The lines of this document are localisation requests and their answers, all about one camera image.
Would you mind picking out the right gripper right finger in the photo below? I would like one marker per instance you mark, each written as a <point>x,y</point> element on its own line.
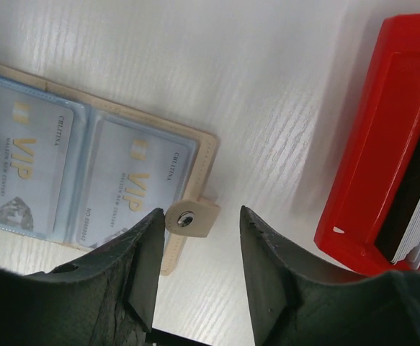
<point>297,298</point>

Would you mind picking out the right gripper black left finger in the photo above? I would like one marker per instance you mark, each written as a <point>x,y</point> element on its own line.
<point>105,297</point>

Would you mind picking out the silver VIP credit card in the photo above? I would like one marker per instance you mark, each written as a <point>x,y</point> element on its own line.
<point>132,169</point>

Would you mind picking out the beige card holder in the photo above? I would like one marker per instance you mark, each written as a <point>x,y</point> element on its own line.
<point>192,215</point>

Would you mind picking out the grey credit card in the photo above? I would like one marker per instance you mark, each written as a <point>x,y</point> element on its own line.
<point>34,136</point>

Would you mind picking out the red plastic card tray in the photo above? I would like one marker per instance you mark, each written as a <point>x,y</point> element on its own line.
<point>380,145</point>

